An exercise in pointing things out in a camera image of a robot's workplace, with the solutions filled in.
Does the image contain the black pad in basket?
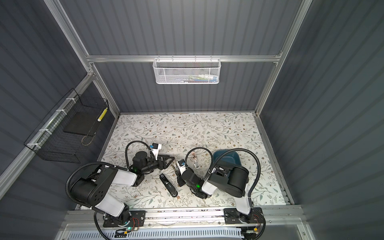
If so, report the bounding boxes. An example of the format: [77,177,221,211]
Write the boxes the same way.
[64,112,101,137]

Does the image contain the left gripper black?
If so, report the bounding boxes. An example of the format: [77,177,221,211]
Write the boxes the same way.
[141,154,174,176]

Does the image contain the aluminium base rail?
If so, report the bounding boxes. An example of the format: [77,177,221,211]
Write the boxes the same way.
[59,205,307,231]

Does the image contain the aluminium corner post left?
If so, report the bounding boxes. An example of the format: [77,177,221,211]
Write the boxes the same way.
[44,0,120,119]

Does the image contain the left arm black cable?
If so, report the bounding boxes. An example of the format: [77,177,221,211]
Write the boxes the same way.
[65,140,157,240]

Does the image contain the pink mini stapler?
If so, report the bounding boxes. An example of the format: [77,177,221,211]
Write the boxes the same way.
[192,152,200,169]

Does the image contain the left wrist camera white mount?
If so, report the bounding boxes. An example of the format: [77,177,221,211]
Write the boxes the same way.
[150,143,162,160]

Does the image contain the pens in white basket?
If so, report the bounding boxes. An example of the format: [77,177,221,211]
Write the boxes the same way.
[174,74,219,83]

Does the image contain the yellow marker in basket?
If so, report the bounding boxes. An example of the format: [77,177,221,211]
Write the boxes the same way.
[97,107,109,122]

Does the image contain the beige mini stapler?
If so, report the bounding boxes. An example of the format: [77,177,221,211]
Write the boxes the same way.
[172,162,179,175]

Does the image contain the black wire basket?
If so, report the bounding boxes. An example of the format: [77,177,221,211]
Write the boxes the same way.
[24,90,109,164]

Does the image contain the aluminium corner post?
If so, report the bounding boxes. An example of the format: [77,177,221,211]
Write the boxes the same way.
[255,0,313,117]
[44,0,120,119]

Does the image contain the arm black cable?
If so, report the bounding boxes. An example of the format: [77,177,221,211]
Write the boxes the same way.
[65,140,157,240]
[184,146,262,208]

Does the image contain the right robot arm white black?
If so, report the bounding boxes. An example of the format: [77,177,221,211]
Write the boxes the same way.
[179,165,251,215]

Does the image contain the teal plastic tray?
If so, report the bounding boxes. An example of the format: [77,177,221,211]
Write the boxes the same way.
[212,149,242,172]

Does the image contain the black long stapler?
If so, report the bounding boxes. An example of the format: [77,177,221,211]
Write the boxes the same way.
[160,174,178,198]

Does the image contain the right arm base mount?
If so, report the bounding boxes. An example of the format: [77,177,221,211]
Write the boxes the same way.
[224,208,266,226]

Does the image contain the white wire mesh basket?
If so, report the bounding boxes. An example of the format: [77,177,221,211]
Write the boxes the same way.
[153,61,222,85]

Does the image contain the aluminium corner post right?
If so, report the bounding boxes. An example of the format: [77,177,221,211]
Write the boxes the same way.
[255,0,313,117]

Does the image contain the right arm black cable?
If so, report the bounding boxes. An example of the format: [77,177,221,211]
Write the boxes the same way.
[184,146,262,208]

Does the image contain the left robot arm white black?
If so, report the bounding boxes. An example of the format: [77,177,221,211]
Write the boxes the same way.
[65,151,175,219]

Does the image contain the white slotted cable duct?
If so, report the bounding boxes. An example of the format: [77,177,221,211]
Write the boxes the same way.
[67,227,245,240]

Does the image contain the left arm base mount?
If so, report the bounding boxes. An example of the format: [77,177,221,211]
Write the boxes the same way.
[103,211,147,228]

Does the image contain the aluminium horizontal back rail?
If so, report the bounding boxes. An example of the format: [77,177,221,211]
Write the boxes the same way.
[86,55,281,63]

